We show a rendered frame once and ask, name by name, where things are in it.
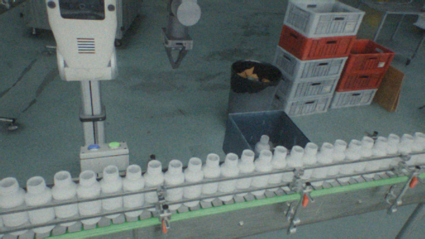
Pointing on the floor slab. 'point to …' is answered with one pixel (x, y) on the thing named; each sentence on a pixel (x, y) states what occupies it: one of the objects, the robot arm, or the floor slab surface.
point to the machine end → (30, 9)
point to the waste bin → (252, 87)
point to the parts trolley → (396, 26)
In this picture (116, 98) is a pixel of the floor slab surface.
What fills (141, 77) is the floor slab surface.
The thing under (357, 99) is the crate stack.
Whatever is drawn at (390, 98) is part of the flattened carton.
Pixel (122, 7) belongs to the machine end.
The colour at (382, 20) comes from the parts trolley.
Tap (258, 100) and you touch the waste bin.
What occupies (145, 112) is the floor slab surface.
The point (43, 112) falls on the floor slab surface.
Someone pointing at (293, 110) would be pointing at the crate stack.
